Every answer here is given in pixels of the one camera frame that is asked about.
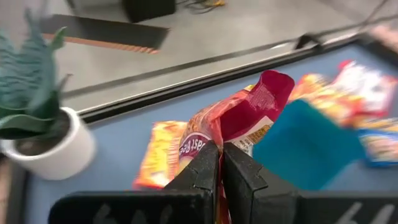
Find green plant in white pot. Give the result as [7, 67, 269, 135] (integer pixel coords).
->
[0, 9, 96, 181]

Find blue soy sauce ramen pack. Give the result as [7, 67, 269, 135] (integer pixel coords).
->
[357, 118, 398, 167]

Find teal plastic bin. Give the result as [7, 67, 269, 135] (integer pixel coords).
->
[252, 99, 367, 191]

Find red beef ramen pack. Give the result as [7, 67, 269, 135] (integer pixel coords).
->
[177, 70, 295, 224]

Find black box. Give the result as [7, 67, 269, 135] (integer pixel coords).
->
[122, 0, 177, 24]

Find yellow ramen packets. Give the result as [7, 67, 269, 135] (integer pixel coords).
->
[132, 120, 188, 190]

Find black table frame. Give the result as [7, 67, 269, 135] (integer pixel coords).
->
[6, 30, 398, 224]

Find black hazard-striped floor mat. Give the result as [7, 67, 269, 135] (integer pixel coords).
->
[40, 14, 171, 56]

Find black cable bracket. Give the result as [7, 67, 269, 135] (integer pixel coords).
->
[294, 33, 322, 51]

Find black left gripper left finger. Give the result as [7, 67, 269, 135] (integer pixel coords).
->
[48, 140, 220, 224]

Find yellow cable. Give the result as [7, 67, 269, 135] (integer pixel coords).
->
[177, 0, 226, 15]

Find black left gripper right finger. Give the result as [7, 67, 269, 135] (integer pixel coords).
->
[222, 141, 398, 224]

